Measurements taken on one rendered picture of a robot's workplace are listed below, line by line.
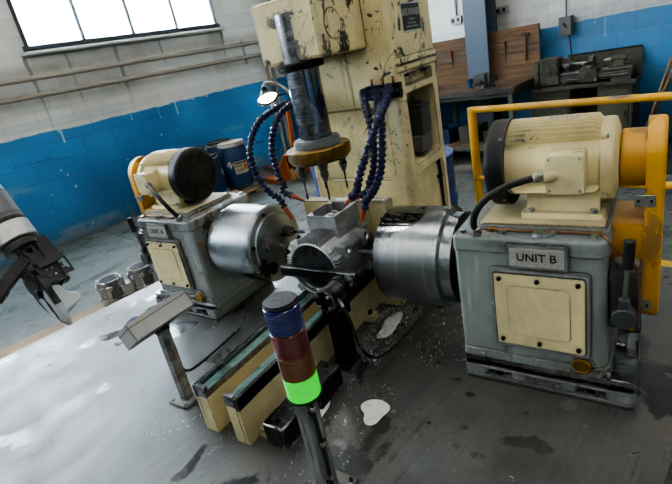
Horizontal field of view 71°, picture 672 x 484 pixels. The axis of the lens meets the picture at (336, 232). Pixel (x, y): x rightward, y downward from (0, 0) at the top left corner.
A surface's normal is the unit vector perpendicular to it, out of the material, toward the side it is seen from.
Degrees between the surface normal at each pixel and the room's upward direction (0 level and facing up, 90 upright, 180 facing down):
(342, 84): 90
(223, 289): 90
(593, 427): 0
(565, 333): 90
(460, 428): 0
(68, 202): 90
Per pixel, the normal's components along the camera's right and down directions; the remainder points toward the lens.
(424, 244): -0.54, -0.22
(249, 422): 0.83, 0.04
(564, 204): -0.56, 0.21
